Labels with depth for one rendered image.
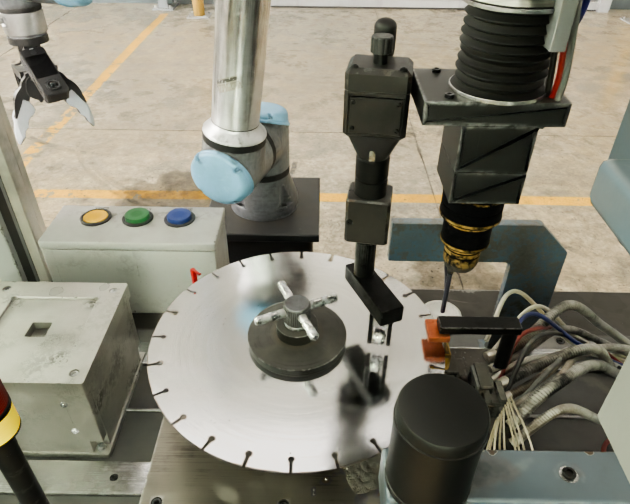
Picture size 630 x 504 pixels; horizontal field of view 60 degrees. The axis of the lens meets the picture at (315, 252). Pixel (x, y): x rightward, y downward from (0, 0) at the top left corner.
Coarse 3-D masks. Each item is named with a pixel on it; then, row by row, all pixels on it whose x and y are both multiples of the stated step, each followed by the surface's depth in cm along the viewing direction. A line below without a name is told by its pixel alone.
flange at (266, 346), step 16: (320, 320) 63; (336, 320) 63; (256, 336) 61; (272, 336) 60; (288, 336) 59; (304, 336) 59; (320, 336) 60; (336, 336) 61; (256, 352) 59; (272, 352) 59; (288, 352) 59; (304, 352) 59; (320, 352) 59; (336, 352) 59; (272, 368) 57; (288, 368) 57; (304, 368) 57; (320, 368) 58
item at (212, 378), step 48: (192, 288) 69; (240, 288) 69; (336, 288) 69; (192, 336) 62; (240, 336) 62; (192, 384) 56; (240, 384) 56; (288, 384) 56; (336, 384) 57; (384, 384) 57; (192, 432) 52; (240, 432) 52; (288, 432) 52; (336, 432) 52; (384, 432) 52
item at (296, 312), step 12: (288, 288) 61; (288, 300) 59; (300, 300) 59; (312, 300) 60; (324, 300) 60; (336, 300) 60; (276, 312) 58; (288, 312) 58; (300, 312) 58; (288, 324) 59; (300, 324) 58; (312, 336) 55
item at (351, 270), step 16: (368, 256) 57; (352, 272) 59; (368, 272) 58; (352, 288) 60; (368, 288) 57; (384, 288) 57; (368, 304) 57; (384, 304) 55; (400, 304) 55; (384, 320) 55; (400, 320) 56; (368, 336) 58
